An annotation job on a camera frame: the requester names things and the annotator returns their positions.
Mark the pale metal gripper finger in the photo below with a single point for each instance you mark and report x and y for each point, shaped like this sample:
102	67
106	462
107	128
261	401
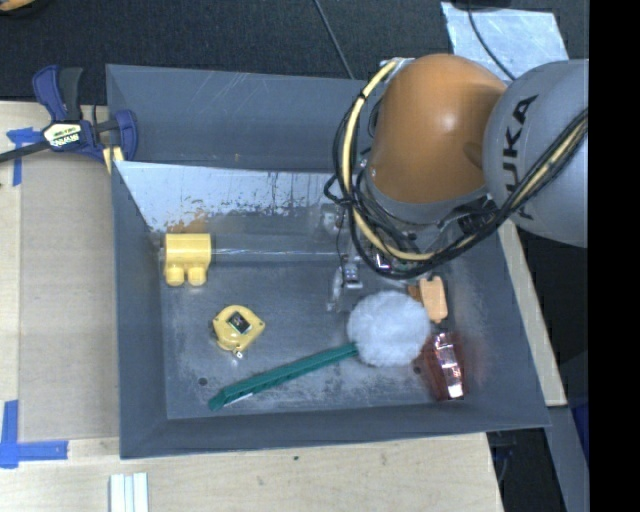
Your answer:
351	278
331	221

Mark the tan wooden toy piece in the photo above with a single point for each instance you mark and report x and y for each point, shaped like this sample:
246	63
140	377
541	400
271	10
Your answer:
433	299

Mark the grey metal bin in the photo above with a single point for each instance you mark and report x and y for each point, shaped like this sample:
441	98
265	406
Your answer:
280	310

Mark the yellow tape measure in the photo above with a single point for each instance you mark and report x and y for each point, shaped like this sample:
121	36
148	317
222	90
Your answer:
237	328

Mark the shiny red-brown packet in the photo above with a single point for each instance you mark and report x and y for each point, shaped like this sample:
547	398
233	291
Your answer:
445	368

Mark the yellow block with two pegs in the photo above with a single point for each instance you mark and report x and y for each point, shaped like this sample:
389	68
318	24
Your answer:
186	254

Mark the black cylinder on white bracket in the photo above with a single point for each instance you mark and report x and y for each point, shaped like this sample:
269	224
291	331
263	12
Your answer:
472	220

